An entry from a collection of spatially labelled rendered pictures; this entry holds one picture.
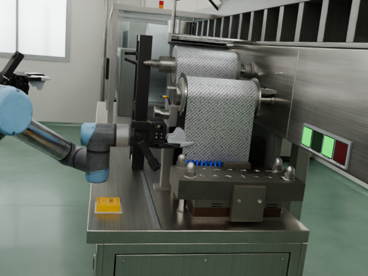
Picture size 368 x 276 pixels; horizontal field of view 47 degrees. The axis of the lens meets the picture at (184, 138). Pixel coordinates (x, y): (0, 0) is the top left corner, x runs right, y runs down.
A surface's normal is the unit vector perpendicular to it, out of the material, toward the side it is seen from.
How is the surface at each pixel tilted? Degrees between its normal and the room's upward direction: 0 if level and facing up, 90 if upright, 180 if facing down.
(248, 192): 90
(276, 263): 90
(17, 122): 86
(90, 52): 90
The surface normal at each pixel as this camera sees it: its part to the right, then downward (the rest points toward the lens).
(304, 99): -0.98, -0.04
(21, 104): 0.86, 0.11
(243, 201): 0.18, 0.22
